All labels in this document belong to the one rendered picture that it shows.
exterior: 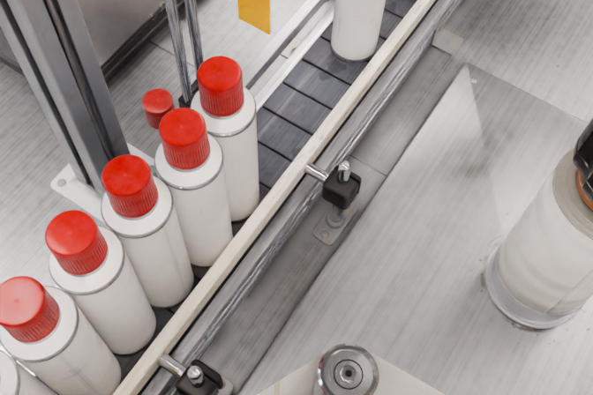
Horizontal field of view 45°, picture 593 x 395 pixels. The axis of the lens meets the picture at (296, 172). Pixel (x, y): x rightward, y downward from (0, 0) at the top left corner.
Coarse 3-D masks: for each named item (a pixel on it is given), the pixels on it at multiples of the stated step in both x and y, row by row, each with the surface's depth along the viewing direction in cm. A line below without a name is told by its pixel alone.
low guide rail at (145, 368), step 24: (432, 0) 80; (408, 24) 77; (384, 48) 75; (360, 96) 73; (336, 120) 70; (312, 144) 69; (288, 168) 68; (288, 192) 68; (264, 216) 65; (240, 240) 64; (216, 264) 63; (216, 288) 63; (192, 312) 61; (168, 336) 60; (144, 360) 58; (120, 384) 58; (144, 384) 59
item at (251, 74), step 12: (312, 0) 72; (324, 0) 73; (300, 12) 71; (312, 12) 72; (288, 24) 70; (300, 24) 71; (276, 36) 69; (288, 36) 70; (264, 48) 69; (276, 48) 69; (264, 60) 68; (252, 72) 67; (264, 72) 69; (252, 84) 68; (0, 348) 54
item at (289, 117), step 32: (416, 0) 83; (384, 32) 81; (320, 64) 78; (352, 64) 78; (288, 96) 76; (320, 96) 76; (288, 128) 74; (288, 160) 72; (192, 288) 65; (160, 320) 64
